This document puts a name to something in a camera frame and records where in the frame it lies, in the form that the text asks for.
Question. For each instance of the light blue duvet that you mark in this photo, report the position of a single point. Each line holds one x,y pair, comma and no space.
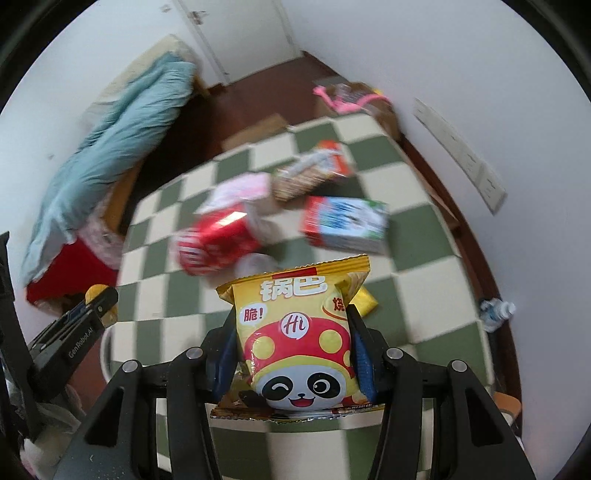
115,138

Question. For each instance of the flat cardboard box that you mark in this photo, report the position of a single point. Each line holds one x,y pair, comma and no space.
254,131

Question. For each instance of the clear biscuit packet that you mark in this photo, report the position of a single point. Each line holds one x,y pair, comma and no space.
300,177

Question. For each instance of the pink plush toy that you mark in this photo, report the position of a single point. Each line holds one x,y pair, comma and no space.
341,100

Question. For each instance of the red bed sheet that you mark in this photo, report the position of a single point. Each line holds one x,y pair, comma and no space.
78,272

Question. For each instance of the clear plastic bottle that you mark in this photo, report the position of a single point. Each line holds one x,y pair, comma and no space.
496,313

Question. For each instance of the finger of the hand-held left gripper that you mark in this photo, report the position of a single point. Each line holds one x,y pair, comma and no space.
69,325

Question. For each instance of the wooden bed frame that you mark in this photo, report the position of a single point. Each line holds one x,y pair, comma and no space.
121,198

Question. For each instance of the cream pillow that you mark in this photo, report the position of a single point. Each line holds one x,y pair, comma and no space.
152,50

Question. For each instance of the white wall socket strip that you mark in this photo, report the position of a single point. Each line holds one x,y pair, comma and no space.
461,152

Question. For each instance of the white door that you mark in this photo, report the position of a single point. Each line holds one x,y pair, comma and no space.
244,37

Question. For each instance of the pink and white clothes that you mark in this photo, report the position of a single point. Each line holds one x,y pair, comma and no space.
46,424

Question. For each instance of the open cardboard box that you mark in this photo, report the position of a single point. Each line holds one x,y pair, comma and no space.
383,115

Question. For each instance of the patterned mattress cover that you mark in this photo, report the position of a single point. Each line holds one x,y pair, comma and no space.
99,235

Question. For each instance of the orange object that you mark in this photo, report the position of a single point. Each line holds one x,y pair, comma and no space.
508,410

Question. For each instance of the blue and red milk carton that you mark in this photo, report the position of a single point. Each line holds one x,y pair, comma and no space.
346,224

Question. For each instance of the pink snack packet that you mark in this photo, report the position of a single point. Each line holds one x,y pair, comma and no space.
240,189

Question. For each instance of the green checkered tablecloth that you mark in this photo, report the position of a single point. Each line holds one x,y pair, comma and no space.
415,230

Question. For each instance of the small plain yellow packet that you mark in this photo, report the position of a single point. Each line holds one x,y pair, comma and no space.
368,302

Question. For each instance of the yellow panda snack packet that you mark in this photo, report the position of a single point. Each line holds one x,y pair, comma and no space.
295,341

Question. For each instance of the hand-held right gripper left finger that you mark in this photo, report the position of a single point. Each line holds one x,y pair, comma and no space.
222,364

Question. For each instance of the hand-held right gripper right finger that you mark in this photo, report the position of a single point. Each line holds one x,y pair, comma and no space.
364,364

